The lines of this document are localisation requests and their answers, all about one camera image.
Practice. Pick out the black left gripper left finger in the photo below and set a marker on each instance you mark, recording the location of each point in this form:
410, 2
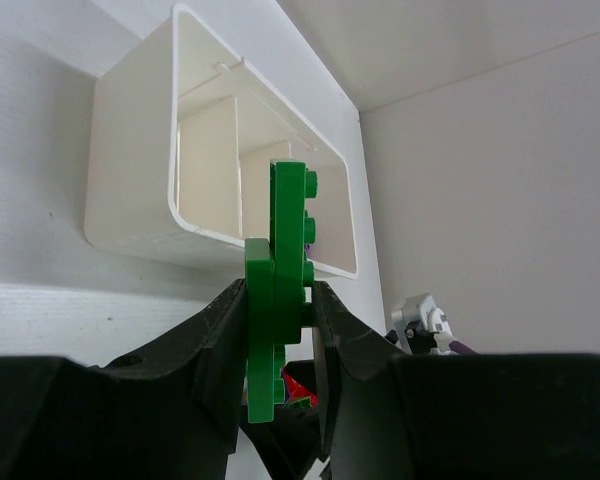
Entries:
170, 409

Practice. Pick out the white divided plastic container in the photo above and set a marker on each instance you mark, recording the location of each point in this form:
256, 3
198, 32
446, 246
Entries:
183, 132

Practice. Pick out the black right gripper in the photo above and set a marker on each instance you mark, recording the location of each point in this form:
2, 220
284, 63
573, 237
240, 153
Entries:
290, 444

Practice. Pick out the red slope lego upper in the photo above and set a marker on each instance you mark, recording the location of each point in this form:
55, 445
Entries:
294, 388

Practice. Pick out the short green lego plate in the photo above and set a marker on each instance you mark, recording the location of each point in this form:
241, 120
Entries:
265, 384

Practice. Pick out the green square lego right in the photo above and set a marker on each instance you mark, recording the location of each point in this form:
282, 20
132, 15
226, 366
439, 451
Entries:
301, 402

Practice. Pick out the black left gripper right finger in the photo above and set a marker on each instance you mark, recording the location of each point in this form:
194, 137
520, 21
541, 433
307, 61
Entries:
385, 414

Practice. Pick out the long green lego plate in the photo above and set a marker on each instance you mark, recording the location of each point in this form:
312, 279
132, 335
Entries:
292, 230

